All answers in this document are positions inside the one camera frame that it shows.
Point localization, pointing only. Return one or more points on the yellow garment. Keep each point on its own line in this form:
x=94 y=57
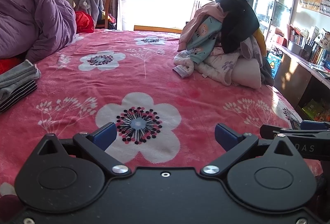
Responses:
x=260 y=41

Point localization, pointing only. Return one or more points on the row of books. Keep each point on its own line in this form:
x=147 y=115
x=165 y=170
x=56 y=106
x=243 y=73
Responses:
x=312 y=45

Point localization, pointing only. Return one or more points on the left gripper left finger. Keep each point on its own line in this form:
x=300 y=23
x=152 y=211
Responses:
x=92 y=147

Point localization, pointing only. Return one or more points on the cream pillow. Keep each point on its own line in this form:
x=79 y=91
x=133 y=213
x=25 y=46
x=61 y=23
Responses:
x=247 y=73

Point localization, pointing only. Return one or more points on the white floral pyjama garment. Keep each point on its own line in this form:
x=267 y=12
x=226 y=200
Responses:
x=218 y=66

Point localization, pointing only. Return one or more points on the teal cartoon print garment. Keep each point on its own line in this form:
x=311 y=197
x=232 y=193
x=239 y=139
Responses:
x=203 y=40

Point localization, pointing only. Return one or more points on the pink garment on pile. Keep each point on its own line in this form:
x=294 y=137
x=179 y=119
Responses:
x=212 y=9

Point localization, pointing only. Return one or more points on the purple duvet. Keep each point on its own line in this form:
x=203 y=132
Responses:
x=36 y=28

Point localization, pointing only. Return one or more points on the wooden chair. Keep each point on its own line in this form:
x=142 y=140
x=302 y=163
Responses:
x=106 y=4

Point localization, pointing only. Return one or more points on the folded black striped garment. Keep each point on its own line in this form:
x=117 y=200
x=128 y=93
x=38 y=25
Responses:
x=18 y=94

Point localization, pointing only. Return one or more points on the folded grey sweater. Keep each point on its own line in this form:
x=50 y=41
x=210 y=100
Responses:
x=16 y=77

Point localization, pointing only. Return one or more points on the wooden desk shelf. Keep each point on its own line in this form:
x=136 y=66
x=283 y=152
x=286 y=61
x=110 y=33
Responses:
x=302 y=86

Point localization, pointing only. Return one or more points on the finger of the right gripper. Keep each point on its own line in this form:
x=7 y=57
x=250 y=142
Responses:
x=314 y=125

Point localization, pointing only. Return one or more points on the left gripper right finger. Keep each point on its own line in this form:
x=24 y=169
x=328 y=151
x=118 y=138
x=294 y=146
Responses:
x=237 y=146

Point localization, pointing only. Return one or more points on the dark grey garment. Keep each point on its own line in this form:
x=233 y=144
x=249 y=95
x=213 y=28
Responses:
x=266 y=73

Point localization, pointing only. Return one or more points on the pink floral bed blanket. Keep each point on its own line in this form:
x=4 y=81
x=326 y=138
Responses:
x=165 y=136

